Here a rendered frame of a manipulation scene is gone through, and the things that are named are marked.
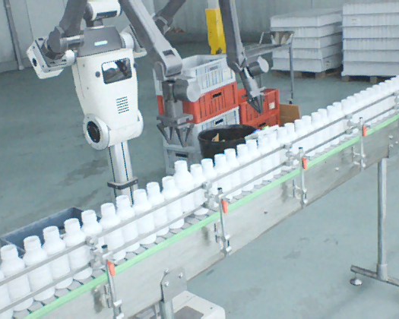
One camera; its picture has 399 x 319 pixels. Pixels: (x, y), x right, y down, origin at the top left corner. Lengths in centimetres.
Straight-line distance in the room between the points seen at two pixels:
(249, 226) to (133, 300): 54
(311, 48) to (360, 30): 94
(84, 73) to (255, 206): 85
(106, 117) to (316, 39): 693
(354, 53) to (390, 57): 55
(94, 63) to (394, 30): 643
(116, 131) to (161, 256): 75
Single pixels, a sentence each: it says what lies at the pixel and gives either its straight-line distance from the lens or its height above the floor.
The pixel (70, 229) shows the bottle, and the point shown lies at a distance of 147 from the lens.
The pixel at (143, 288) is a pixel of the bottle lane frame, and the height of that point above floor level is 89.
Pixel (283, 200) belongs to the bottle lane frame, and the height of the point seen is 91.
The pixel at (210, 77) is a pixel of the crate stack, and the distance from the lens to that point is 431.
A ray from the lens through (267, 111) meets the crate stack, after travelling 509.
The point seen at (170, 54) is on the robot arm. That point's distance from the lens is 163.
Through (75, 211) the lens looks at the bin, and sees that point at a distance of 216.
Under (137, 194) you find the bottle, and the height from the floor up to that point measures 116.
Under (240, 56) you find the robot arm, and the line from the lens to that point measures 224.
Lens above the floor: 174
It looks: 19 degrees down
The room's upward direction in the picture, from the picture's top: 6 degrees counter-clockwise
